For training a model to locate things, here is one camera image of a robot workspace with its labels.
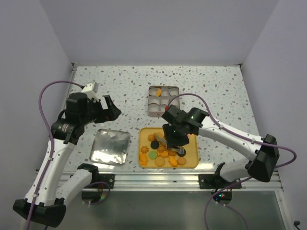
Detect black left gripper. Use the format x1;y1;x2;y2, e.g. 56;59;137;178
80;95;121;126

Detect metal tongs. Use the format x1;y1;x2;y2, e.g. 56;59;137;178
154;132;183;152

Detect swirl butter cookie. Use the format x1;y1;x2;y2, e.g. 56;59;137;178
157;146;165;153
140;146;149;154

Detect black sandwich cookie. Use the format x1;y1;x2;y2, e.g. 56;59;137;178
150;140;160;150
177;148;186;157

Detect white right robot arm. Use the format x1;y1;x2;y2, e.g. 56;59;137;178
162;105;279;188

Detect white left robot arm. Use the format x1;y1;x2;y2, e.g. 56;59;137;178
12;92;121;228

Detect chocolate chip cookie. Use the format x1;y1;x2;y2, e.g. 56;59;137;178
167;150;177;156

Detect orange fish cookie middle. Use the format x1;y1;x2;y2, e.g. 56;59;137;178
160;151;169;158

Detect orange fish cookie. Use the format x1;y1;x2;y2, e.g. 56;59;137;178
160;151;169;158
168;156;178;167
139;153;148;166

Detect brown round cookie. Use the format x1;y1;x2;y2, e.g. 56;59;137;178
177;157;186;165

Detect silver cookie tin box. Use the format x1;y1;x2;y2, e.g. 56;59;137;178
147;85;180;117

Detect orange fish cookie right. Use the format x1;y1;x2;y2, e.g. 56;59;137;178
168;156;178;167

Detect silver tin lid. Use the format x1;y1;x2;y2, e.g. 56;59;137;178
89;129;131;166

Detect yellow plastic tray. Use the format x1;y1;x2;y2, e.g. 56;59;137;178
138;127;199;169

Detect green sandwich cookie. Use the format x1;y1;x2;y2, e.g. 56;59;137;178
148;150;158;160

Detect round beige dotted cookie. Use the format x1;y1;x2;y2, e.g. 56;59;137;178
154;157;165;167

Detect orange fish cookie left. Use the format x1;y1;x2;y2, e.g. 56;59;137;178
139;153;148;166

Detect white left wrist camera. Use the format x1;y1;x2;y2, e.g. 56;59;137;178
81;81;99;99

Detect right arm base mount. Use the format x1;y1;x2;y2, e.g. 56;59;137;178
198;173;242;191

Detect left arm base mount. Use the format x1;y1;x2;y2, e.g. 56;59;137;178
99;173;115;189

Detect aluminium frame rail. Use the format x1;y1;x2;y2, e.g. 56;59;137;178
100;170;283;192

